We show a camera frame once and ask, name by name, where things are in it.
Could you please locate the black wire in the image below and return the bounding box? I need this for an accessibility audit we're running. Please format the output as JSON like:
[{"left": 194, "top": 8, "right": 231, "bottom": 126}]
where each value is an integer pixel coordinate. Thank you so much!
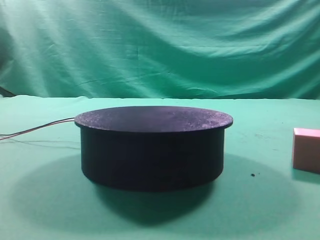
[{"left": 0, "top": 120, "right": 77, "bottom": 141}]

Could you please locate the pink cube-shaped block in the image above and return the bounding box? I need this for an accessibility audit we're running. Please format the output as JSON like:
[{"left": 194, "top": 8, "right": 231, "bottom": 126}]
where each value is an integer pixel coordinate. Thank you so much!
[{"left": 292, "top": 128, "right": 320, "bottom": 174}]

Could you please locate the black round turntable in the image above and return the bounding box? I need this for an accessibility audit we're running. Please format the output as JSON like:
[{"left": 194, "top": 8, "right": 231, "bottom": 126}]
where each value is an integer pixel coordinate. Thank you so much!
[{"left": 74, "top": 105, "right": 234, "bottom": 192}]

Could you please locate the green backdrop cloth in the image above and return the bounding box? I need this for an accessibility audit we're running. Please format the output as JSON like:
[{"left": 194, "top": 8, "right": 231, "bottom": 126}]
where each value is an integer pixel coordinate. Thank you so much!
[{"left": 0, "top": 0, "right": 320, "bottom": 99}]

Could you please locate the green table cloth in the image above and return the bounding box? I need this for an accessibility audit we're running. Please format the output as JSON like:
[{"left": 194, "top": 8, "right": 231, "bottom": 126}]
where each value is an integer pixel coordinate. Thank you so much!
[{"left": 0, "top": 95, "right": 320, "bottom": 240}]

